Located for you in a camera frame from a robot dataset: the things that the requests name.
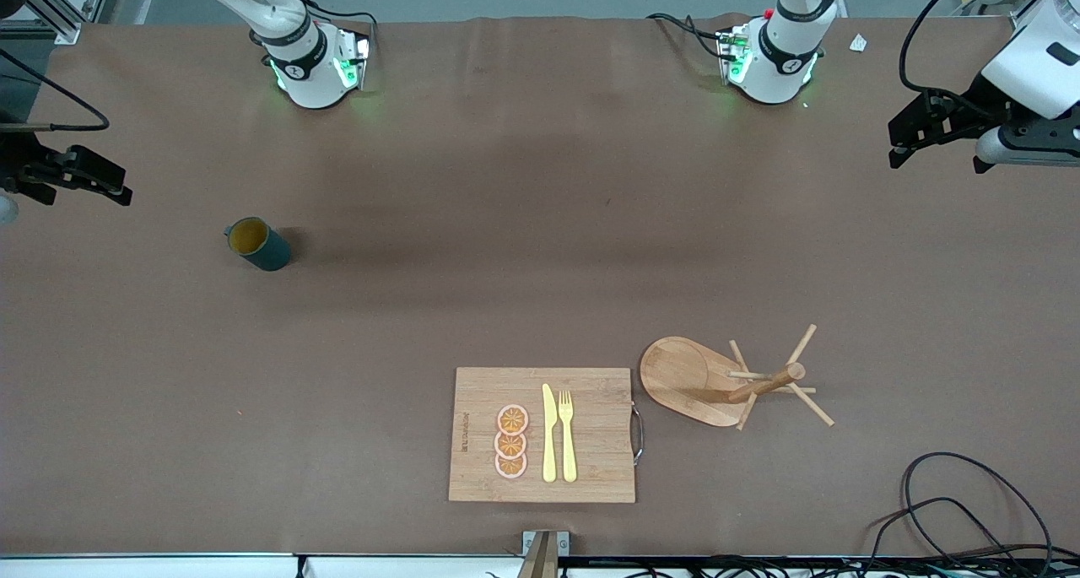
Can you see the dark green cup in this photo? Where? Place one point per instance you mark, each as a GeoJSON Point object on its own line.
{"type": "Point", "coordinates": [270, 253]}

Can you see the toy orange slice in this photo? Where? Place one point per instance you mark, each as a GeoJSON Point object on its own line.
{"type": "Point", "coordinates": [510, 467]}
{"type": "Point", "coordinates": [512, 419]}
{"type": "Point", "coordinates": [510, 445]}

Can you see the yellow plastic knife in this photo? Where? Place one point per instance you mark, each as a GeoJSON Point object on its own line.
{"type": "Point", "coordinates": [549, 443]}

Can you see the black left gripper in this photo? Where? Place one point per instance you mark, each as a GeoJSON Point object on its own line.
{"type": "Point", "coordinates": [964, 110]}

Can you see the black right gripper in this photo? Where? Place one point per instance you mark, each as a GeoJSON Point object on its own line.
{"type": "Point", "coordinates": [18, 161]}

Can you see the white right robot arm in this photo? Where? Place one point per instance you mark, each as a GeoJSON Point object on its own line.
{"type": "Point", "coordinates": [308, 72]}

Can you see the bamboo cutting board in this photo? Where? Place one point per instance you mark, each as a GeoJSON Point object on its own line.
{"type": "Point", "coordinates": [591, 443]}

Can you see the metal clamp bracket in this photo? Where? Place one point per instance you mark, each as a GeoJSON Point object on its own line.
{"type": "Point", "coordinates": [544, 557]}

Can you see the small white paper scrap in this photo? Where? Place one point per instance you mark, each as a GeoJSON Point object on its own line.
{"type": "Point", "coordinates": [858, 43]}

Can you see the brown table cover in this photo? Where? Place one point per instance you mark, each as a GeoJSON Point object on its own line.
{"type": "Point", "coordinates": [540, 291]}

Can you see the aluminium frame profile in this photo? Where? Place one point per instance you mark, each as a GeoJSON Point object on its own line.
{"type": "Point", "coordinates": [59, 21]}
{"type": "Point", "coordinates": [1025, 21]}

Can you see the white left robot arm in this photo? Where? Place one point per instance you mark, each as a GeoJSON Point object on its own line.
{"type": "Point", "coordinates": [785, 55]}

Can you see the wooden mug rack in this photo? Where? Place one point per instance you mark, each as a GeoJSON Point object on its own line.
{"type": "Point", "coordinates": [683, 375]}

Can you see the yellow plastic fork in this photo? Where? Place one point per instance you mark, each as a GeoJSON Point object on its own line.
{"type": "Point", "coordinates": [569, 451]}

